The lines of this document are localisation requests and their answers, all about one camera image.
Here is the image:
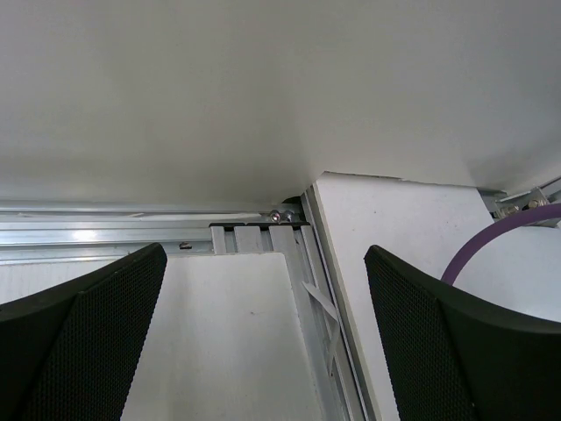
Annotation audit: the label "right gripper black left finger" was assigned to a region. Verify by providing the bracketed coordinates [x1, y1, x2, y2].
[1, 243, 167, 420]

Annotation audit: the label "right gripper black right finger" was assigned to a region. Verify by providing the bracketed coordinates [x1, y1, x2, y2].
[364, 246, 560, 420]

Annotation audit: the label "white front cover board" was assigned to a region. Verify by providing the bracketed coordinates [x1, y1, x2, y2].
[0, 252, 328, 421]

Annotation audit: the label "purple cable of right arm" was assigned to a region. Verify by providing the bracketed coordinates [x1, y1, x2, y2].
[440, 203, 561, 282]

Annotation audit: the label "aluminium frame rails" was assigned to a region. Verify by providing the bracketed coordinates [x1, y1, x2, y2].
[1, 175, 560, 420]

